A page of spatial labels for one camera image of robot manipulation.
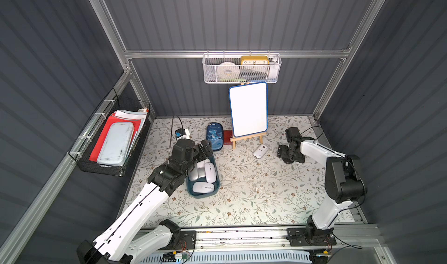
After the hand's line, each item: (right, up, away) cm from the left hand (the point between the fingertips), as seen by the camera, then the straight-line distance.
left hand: (204, 144), depth 72 cm
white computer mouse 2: (-2, -23, +15) cm, 27 cm away
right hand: (+46, -7, +24) cm, 53 cm away
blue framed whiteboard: (+21, +18, +19) cm, 34 cm away
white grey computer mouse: (-8, -18, +19) cm, 28 cm away
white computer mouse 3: (+30, -6, +30) cm, 42 cm away
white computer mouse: (+1, -16, +19) cm, 24 cm away
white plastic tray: (-34, 0, -4) cm, 34 cm away
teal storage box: (-10, -21, +17) cm, 29 cm away
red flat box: (+10, +4, +36) cm, 37 cm away
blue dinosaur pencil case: (+2, +5, +36) cm, 37 cm away
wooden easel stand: (+14, +1, +27) cm, 31 cm away
